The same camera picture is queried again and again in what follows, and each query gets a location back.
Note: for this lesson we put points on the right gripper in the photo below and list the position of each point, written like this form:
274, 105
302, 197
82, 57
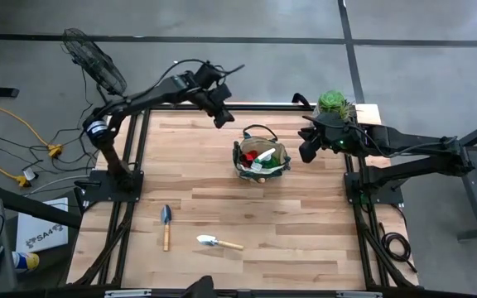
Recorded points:
340, 132

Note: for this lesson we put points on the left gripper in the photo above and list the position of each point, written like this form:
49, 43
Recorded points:
205, 85

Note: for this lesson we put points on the green spray bottle white head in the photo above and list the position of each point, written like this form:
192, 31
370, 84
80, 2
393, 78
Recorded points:
265, 154

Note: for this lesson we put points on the beige green gardening bag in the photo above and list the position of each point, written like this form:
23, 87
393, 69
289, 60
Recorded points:
259, 142

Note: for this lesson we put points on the red gardening glove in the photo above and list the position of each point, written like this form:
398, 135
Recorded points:
247, 157

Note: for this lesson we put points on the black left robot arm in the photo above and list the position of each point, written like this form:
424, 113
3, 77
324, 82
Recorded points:
139, 97

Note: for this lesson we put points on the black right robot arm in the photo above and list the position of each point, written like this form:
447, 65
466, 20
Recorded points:
408, 140

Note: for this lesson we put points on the black table-edge hook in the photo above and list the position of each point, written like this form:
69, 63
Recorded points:
300, 99

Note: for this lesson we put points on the succulent in white patterned pot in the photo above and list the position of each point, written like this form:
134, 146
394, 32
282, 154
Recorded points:
331, 101

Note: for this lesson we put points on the black floor fan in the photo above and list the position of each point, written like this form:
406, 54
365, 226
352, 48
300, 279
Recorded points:
93, 62

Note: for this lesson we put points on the yellow power plug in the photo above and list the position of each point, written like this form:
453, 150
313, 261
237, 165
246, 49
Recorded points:
55, 150

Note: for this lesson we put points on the black slanted desk beam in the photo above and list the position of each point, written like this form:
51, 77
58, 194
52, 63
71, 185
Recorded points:
35, 205

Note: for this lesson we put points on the white printed cardboard box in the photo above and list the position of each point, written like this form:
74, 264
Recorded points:
41, 225

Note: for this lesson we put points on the small yellow blue object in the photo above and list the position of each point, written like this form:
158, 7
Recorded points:
29, 260

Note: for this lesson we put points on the black metal rig frame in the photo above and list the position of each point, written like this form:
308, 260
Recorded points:
263, 107

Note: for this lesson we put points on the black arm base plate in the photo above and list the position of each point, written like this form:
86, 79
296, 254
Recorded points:
393, 198
97, 196

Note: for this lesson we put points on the black metal desk frame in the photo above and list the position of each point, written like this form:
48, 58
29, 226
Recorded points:
476, 207

